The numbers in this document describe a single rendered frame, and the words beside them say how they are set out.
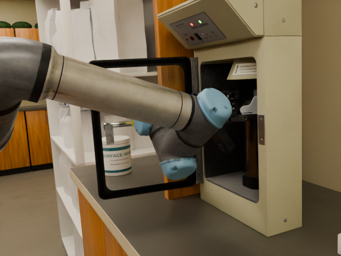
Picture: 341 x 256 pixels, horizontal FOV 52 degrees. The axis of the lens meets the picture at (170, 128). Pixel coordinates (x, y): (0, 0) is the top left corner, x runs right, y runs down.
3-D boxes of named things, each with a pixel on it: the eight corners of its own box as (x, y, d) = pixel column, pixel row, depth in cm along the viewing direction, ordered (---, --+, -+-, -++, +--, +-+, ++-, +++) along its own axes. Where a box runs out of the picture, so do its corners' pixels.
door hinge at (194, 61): (199, 182, 112) (194, 57, 106) (203, 184, 110) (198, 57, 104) (195, 183, 112) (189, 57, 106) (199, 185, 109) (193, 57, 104)
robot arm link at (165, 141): (184, 156, 70) (166, 113, 75) (159, 184, 77) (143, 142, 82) (214, 155, 74) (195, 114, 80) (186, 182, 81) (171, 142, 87)
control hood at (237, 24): (193, 49, 106) (191, 15, 105) (265, 36, 77) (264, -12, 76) (158, 50, 102) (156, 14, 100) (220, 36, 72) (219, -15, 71)
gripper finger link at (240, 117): (259, 114, 87) (223, 116, 88) (259, 120, 88) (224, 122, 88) (256, 112, 92) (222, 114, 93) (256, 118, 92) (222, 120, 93)
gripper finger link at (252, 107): (277, 95, 88) (240, 97, 89) (277, 118, 89) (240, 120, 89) (274, 94, 91) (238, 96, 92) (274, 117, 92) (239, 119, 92)
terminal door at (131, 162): (197, 185, 111) (191, 56, 105) (98, 200, 102) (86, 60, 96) (196, 185, 111) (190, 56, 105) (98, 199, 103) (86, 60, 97)
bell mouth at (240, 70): (263, 76, 107) (263, 58, 106) (309, 75, 91) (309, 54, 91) (214, 80, 100) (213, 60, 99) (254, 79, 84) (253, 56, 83)
